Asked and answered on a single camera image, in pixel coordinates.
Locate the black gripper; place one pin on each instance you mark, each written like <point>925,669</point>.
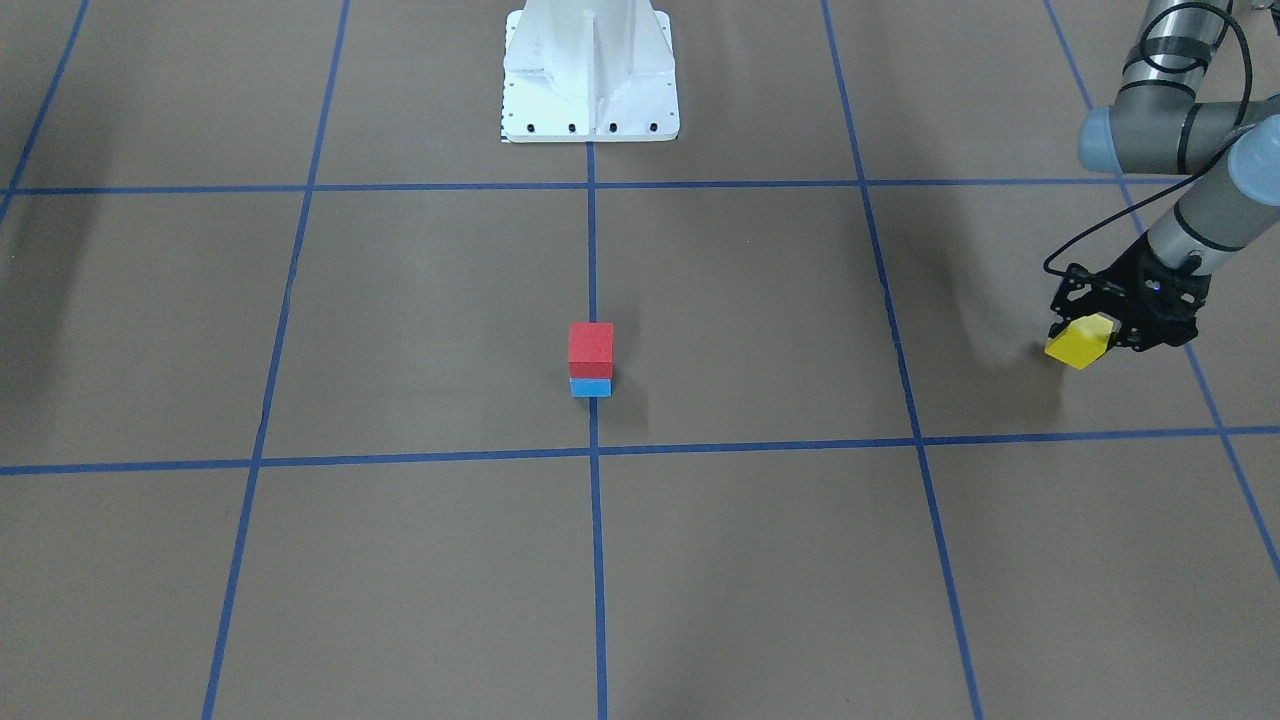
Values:
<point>1176,312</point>

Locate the yellow wooden block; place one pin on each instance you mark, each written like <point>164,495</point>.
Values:
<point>1082,341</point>

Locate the red wooden block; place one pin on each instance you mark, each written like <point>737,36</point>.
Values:
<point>590,351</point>

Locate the blue wooden block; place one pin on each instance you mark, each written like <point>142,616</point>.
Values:
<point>591,387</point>

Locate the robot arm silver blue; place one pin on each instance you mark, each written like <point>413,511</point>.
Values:
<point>1224,155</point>

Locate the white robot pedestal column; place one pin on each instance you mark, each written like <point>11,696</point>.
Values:
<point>589,72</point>

